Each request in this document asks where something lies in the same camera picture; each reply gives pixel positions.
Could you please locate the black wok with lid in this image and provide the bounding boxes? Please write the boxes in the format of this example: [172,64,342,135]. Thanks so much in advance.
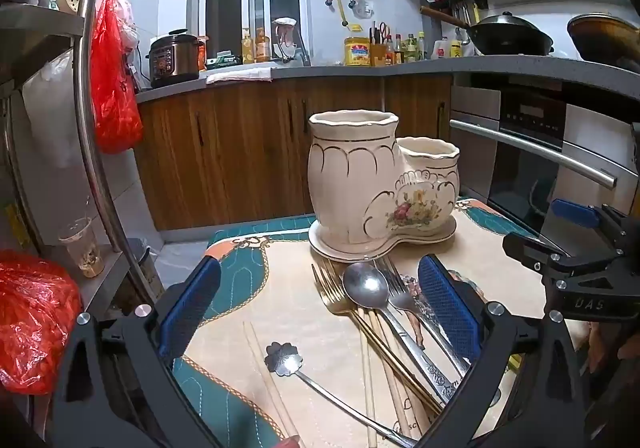
[419,6,555,56]

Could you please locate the wooden kitchen cabinets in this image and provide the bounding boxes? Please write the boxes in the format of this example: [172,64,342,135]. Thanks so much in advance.
[135,76,453,231]

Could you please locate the gold fork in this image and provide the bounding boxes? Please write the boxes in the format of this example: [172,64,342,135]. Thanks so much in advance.
[311,261,443,416]

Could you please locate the hanging red plastic bag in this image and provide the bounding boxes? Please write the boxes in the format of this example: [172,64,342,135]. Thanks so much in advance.
[90,0,144,155]

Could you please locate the built-in steel oven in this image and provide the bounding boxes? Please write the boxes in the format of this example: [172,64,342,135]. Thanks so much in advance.
[448,84,640,249]

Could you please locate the chrome metal shelf rack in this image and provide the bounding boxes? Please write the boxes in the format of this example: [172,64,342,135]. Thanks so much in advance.
[0,0,166,309]

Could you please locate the yellow plastic container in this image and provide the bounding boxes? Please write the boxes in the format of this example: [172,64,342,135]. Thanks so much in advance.
[344,37,372,66]

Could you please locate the small flower-shaped silver spoon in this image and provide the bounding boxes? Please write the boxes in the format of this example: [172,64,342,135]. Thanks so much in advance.
[264,341,418,448]

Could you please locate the brown frying pan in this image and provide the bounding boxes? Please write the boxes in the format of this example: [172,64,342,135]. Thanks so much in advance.
[567,13,640,72]

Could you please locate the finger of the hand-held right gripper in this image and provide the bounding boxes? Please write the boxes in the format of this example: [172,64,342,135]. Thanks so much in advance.
[551,198,631,235]
[502,231,617,277]

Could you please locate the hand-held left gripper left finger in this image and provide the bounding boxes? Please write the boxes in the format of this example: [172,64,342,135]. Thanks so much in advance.
[52,255,223,448]

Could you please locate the clear plastic drink cup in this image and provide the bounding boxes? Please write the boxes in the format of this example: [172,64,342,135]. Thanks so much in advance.
[57,217,107,279]

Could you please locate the crumpled red plastic bag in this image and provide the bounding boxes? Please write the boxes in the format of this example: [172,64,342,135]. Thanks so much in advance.
[0,249,83,396]

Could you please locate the black electric pressure cooker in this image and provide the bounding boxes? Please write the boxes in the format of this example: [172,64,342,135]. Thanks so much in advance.
[146,29,201,89]

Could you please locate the white plastic bag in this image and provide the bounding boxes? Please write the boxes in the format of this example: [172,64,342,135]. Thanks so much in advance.
[22,48,96,169]

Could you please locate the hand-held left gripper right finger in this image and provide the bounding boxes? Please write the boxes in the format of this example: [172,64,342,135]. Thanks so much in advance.
[415,253,601,448]

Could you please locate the orange sauce bottle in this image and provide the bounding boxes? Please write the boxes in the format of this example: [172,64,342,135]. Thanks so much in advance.
[255,27,272,63]

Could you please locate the silver fork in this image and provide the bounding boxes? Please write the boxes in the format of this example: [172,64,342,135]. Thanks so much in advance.
[375,254,473,379]

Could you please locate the large silver spoon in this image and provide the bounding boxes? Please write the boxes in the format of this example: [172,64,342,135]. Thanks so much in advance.
[342,261,468,406]

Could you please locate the wooden knife block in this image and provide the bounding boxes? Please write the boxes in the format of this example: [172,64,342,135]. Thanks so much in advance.
[370,23,391,65]

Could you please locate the printed horse table mat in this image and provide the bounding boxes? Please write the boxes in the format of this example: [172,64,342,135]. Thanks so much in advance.
[172,198,581,448]

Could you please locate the white dish cloth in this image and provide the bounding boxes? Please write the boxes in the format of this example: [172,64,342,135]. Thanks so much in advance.
[206,67,273,85]

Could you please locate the cream ceramic drip tray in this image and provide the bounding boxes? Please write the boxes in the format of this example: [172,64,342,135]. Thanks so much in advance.
[307,217,458,263]

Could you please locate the cream floral ceramic utensil holder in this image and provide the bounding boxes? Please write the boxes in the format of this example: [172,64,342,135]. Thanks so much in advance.
[306,110,460,249]

